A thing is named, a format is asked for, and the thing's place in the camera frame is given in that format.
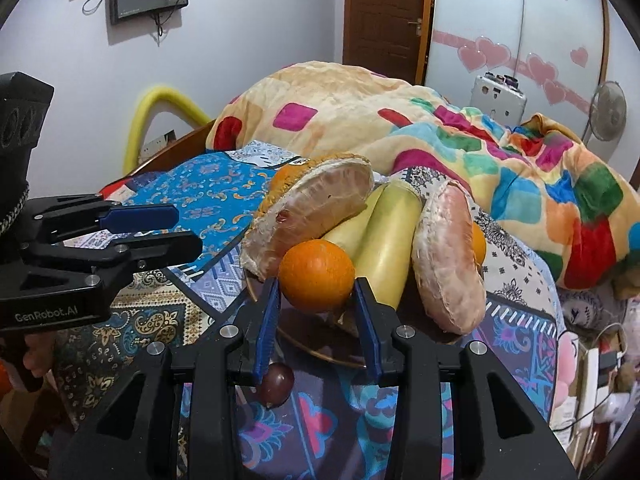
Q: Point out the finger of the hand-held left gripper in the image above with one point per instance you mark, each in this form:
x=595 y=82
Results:
x=160 y=249
x=140 y=218

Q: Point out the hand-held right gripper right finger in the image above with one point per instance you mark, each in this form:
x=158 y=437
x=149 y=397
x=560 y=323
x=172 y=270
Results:
x=367 y=330

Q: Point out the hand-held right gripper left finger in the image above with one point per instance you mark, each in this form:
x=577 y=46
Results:
x=265 y=330

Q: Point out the dark purple round plate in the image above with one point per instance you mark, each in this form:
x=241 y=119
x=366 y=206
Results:
x=310 y=341

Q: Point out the large orange with sticker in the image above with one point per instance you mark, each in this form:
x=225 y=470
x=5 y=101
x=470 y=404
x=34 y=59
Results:
x=316 y=275

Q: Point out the yellow banana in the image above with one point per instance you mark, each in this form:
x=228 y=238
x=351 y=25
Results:
x=387 y=245
x=350 y=232

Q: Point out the peeled pomelo half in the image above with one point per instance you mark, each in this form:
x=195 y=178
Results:
x=310 y=215
x=447 y=265

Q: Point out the small tangerine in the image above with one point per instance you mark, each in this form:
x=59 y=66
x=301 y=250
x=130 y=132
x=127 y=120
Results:
x=478 y=246

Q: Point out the person's left hand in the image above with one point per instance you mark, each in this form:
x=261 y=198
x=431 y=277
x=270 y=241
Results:
x=41 y=360

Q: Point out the small dark round fruit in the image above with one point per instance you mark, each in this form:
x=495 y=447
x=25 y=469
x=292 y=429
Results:
x=277 y=385

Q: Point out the yellow foam tube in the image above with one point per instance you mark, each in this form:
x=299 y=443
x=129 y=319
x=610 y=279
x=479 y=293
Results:
x=137 y=120

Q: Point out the colourful patchwork blanket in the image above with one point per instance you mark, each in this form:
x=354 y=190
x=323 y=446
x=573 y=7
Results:
x=350 y=110

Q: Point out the grey patterned cloth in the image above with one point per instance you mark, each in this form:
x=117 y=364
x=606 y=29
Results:
x=590 y=305

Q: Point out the brown wooden door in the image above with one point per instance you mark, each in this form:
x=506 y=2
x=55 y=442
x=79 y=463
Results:
x=385 y=15

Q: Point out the standing electric fan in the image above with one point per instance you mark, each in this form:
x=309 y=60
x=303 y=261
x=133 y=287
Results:
x=606 y=112

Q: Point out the frosted wardrobe with pink hearts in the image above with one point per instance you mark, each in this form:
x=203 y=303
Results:
x=540 y=15

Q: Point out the wall power outlet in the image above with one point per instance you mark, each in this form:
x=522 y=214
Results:
x=157 y=144

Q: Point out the wooden bed side rail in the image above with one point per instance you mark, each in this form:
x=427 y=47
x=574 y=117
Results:
x=190 y=135

